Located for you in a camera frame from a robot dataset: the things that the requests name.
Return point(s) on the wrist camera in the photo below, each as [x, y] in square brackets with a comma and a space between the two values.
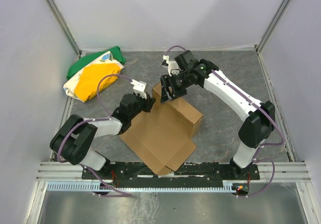
[139, 87]
[180, 62]

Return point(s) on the light blue slotted cable duct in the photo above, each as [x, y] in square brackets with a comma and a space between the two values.
[99, 187]

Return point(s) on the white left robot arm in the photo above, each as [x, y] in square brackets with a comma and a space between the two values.
[72, 142]

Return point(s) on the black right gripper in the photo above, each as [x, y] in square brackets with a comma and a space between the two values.
[171, 88]

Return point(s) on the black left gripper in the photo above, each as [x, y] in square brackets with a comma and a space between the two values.
[149, 103]

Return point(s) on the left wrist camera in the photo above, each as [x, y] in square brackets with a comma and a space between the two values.
[139, 87]

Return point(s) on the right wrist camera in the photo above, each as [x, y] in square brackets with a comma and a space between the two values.
[180, 62]

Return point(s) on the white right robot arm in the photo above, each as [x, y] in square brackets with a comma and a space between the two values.
[257, 116]

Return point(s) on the brown cardboard box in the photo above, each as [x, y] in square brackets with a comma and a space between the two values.
[162, 138]

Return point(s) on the green yellow white cloth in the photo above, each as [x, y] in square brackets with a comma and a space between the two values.
[93, 72]

